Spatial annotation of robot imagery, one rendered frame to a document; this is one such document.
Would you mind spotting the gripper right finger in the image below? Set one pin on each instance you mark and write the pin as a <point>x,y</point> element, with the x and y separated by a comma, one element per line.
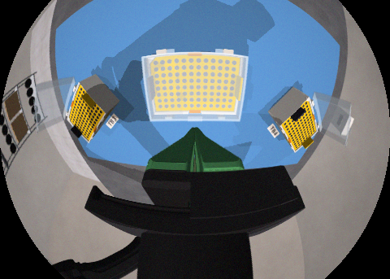
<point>211,157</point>

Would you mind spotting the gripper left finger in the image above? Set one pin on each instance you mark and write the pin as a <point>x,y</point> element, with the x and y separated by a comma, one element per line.
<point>178,156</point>

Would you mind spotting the blue bench mat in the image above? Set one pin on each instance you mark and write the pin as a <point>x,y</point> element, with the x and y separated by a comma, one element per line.
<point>286,48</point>

